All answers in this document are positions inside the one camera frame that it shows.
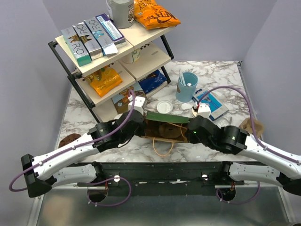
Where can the brown RO box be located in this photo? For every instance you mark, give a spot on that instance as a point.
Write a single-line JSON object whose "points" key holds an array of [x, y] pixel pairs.
{"points": [[91, 44]]}

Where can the black frame beige shelf rack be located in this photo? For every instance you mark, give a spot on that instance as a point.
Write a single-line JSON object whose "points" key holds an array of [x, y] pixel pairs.
{"points": [[155, 53]]}

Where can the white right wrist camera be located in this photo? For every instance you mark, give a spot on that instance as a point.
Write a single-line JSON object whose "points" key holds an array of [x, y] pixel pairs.
{"points": [[201, 110]]}

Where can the blue snack bag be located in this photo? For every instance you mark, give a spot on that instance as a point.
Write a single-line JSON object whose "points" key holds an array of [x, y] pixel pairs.
{"points": [[152, 81]]}

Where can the single brown cup carrier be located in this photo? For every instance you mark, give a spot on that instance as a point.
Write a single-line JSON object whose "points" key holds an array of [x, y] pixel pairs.
{"points": [[169, 131]]}

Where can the blue razor box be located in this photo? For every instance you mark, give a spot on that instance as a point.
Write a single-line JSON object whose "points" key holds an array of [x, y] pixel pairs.
{"points": [[217, 108]]}

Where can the light blue cup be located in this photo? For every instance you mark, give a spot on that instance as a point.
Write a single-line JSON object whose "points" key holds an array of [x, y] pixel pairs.
{"points": [[185, 92]]}

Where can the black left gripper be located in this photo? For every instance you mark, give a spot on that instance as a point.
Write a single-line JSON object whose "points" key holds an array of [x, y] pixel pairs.
{"points": [[140, 133]]}

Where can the green paper bag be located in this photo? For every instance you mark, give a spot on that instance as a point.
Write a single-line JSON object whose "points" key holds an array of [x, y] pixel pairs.
{"points": [[153, 120]]}

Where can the grey canister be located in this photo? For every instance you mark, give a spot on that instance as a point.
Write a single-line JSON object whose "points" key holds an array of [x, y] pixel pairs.
{"points": [[121, 12]]}

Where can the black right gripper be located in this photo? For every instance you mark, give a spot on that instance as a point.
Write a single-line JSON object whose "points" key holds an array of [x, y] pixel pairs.
{"points": [[192, 139]]}

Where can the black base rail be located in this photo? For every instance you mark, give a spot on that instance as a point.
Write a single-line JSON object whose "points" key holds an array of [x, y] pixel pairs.
{"points": [[164, 178]]}

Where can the purple white box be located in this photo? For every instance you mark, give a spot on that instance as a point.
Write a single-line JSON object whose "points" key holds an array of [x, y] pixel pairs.
{"points": [[116, 36]]}

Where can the brown cardboard cup carrier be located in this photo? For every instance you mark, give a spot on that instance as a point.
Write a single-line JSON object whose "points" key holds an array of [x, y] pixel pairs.
{"points": [[247, 125]]}

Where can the orange chips bag top shelf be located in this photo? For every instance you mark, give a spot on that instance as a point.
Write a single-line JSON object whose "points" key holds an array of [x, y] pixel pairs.
{"points": [[153, 16]]}

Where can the silver glitter pouch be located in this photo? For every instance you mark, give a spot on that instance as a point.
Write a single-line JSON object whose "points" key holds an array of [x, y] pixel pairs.
{"points": [[223, 122]]}

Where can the white plastic lid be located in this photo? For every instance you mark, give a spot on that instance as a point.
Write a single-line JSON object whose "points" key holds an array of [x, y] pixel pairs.
{"points": [[118, 116]]}

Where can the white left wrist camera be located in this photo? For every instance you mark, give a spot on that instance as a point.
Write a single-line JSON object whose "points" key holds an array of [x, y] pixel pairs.
{"points": [[138, 105]]}

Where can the yellow snack bag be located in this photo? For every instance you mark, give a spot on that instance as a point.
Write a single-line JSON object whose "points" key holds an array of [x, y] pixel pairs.
{"points": [[104, 80]]}

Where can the white stirrers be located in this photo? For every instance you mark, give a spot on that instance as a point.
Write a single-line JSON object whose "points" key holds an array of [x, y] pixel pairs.
{"points": [[182, 79]]}

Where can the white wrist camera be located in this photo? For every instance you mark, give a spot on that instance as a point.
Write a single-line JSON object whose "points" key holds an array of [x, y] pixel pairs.
{"points": [[201, 110], [138, 105]]}

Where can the teal RO box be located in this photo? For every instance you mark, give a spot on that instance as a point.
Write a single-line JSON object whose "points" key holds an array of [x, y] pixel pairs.
{"points": [[76, 46]]}

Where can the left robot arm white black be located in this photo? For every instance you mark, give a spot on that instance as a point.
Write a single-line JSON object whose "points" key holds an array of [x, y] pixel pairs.
{"points": [[58, 167]]}

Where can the blue RO box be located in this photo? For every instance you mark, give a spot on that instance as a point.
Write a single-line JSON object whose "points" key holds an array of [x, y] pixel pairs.
{"points": [[108, 46]]}

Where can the brown snack bag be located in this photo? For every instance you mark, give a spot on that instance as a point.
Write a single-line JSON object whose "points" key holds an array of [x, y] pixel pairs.
{"points": [[121, 101]]}

